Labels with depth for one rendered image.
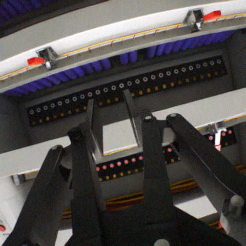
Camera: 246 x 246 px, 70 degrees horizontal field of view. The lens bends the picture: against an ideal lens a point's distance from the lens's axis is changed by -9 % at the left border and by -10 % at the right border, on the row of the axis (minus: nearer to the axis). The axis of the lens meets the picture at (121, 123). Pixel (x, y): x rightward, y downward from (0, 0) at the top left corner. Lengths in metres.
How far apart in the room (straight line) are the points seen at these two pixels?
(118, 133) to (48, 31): 0.21
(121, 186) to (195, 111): 0.34
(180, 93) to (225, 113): 0.20
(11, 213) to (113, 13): 0.43
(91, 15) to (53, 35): 0.07
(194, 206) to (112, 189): 0.27
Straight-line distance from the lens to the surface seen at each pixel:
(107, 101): 0.48
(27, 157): 0.39
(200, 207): 0.44
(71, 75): 0.44
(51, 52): 0.36
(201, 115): 0.36
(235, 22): 0.45
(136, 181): 0.60
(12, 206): 0.47
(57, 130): 0.56
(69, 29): 0.34
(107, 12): 0.34
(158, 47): 0.43
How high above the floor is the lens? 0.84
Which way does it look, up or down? 13 degrees up
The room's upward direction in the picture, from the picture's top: 164 degrees clockwise
